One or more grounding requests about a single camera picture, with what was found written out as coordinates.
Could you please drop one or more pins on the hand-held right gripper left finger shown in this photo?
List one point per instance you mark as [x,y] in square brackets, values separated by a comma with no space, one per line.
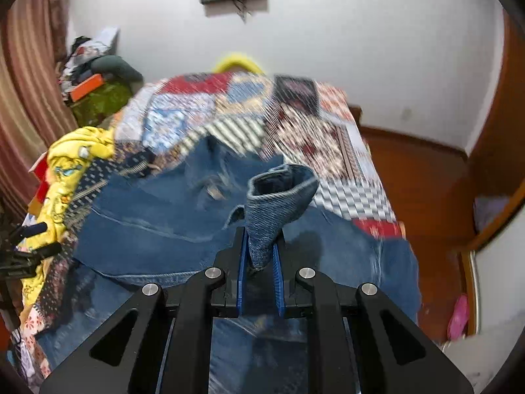
[242,273]

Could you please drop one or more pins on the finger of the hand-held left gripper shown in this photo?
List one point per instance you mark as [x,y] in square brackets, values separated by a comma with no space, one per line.
[47,250]
[36,227]

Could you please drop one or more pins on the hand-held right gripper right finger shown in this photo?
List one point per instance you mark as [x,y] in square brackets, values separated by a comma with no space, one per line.
[279,281]

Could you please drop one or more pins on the blue denim jeans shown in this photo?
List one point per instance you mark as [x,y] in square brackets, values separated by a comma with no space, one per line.
[164,221]

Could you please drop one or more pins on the yellow cartoon print blanket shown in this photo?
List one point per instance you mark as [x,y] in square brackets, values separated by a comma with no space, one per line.
[67,160]

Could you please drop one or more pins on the patchwork printed bedspread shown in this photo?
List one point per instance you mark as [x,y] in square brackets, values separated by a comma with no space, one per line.
[311,143]

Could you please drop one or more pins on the green table cloth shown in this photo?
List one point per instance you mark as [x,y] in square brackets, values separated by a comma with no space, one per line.
[102,102]

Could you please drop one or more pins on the orange box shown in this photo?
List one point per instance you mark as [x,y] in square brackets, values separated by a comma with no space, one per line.
[86,88]

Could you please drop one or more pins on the striped pink curtain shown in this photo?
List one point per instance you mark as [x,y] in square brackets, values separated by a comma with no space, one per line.
[28,69]

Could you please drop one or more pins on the pile of clutter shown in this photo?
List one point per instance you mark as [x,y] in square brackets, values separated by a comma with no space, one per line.
[82,53]

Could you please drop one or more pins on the pink slipper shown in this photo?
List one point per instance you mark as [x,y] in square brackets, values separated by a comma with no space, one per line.
[458,316]

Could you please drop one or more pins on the yellow hoop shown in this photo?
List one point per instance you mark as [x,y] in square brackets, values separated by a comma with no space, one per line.
[236,58]

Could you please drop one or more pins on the purple cloth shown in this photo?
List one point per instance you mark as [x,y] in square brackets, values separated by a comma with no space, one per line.
[492,213]

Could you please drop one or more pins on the wooden bed frame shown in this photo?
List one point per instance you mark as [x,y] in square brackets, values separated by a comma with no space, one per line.
[354,113]

